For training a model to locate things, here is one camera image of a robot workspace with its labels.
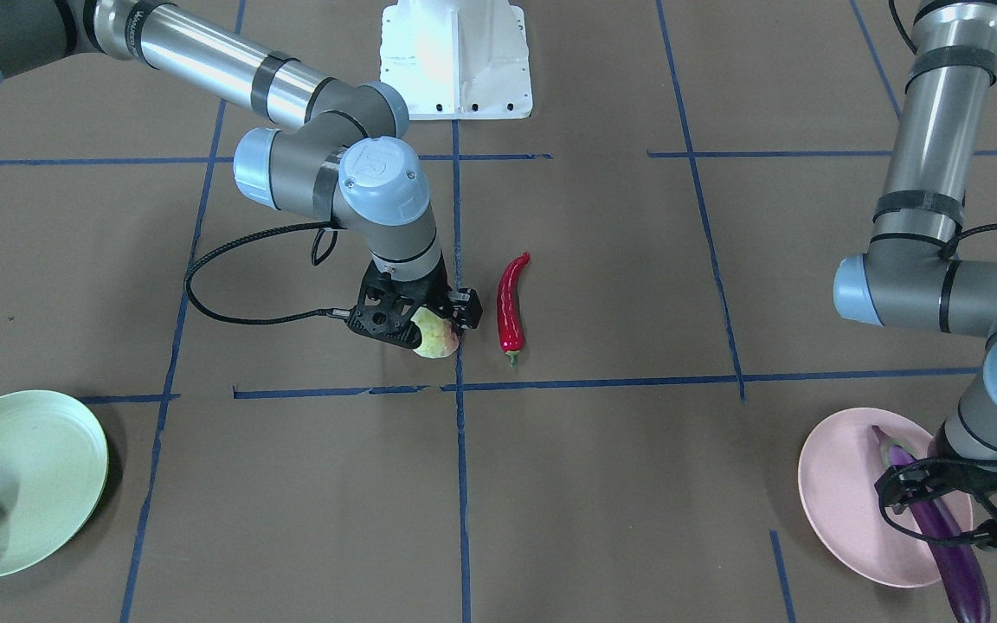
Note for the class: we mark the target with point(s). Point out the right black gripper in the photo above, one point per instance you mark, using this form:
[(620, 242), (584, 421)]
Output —
[(465, 309)]

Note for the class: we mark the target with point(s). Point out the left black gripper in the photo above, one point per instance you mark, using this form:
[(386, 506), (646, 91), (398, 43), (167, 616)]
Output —
[(948, 447)]

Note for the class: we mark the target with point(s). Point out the purple eggplant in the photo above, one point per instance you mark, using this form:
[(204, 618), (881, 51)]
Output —
[(929, 521)]

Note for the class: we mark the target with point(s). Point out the red chili pepper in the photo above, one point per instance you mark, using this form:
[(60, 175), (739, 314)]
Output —
[(511, 336)]

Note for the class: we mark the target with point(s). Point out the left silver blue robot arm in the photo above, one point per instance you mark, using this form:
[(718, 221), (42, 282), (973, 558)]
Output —
[(912, 276)]

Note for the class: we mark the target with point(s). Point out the pink plate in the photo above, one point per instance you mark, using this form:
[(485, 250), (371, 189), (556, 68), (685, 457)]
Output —
[(838, 466)]

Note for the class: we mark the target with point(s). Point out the light green plate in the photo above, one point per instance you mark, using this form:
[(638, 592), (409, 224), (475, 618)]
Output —
[(53, 470)]

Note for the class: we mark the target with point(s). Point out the white camera pedestal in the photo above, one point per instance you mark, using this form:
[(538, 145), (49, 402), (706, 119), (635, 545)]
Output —
[(457, 59)]

